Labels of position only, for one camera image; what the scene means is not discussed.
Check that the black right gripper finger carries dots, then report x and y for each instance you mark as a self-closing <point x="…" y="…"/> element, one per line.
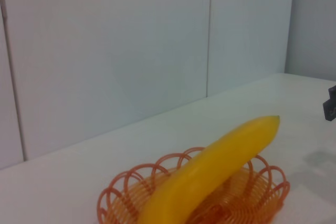
<point x="330" y="108"/>

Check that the yellow banana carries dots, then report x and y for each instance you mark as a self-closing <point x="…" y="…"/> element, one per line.
<point x="210" y="166"/>

